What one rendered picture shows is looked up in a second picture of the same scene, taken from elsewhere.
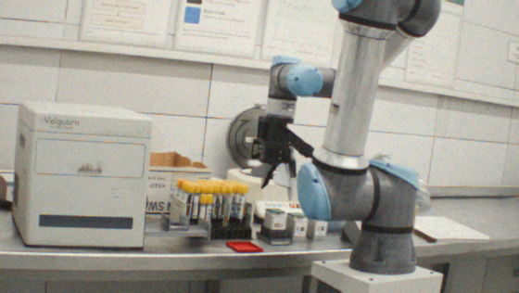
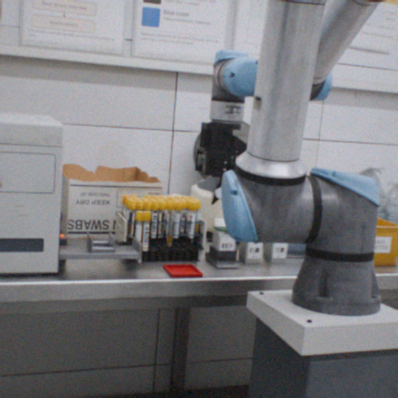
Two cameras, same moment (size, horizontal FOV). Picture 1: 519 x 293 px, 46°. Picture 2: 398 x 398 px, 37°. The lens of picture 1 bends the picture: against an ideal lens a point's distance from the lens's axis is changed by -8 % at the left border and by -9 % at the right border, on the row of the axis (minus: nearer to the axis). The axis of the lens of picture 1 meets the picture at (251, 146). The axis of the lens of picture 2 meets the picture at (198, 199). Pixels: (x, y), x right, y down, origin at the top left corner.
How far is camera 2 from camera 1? 0.40 m
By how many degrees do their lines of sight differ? 9
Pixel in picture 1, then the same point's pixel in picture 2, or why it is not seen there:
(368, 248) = (311, 279)
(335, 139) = (258, 141)
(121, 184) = (28, 200)
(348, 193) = (277, 208)
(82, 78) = (27, 88)
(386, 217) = (333, 239)
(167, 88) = (127, 99)
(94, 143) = not seen: outside the picture
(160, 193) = (104, 211)
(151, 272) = (68, 301)
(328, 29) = not seen: hidden behind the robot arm
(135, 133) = (42, 142)
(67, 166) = not seen: outside the picture
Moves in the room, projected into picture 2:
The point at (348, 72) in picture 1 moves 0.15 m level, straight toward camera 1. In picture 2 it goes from (270, 54) to (249, 42)
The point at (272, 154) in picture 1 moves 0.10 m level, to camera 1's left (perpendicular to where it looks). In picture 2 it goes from (214, 165) to (169, 160)
